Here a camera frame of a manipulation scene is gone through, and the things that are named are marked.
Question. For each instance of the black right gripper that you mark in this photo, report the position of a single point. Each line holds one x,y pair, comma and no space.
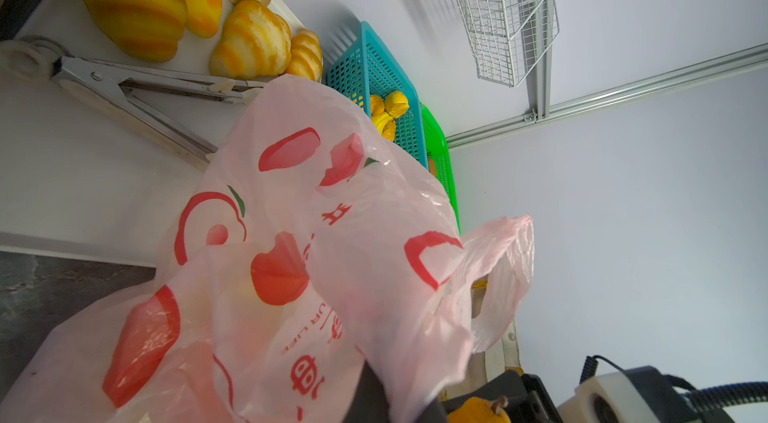
518,398

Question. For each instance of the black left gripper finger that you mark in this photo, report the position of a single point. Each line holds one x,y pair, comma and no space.
369,403

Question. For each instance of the pink plastic grocery bag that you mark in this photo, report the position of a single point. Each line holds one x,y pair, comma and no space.
311,248

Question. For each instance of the white canvas tote bag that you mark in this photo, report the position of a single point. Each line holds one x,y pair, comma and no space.
483,367

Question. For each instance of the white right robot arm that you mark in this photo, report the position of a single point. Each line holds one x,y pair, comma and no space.
605,393

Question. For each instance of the green plastic basket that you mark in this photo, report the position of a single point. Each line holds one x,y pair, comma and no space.
438,157

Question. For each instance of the loose yellow banana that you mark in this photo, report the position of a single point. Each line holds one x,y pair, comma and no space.
385,125

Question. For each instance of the teal plastic basket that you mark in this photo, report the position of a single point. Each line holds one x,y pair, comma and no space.
367,68

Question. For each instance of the white bread tray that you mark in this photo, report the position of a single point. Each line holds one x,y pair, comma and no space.
76,183

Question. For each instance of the metal tongs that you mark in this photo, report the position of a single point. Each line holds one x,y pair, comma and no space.
113,89

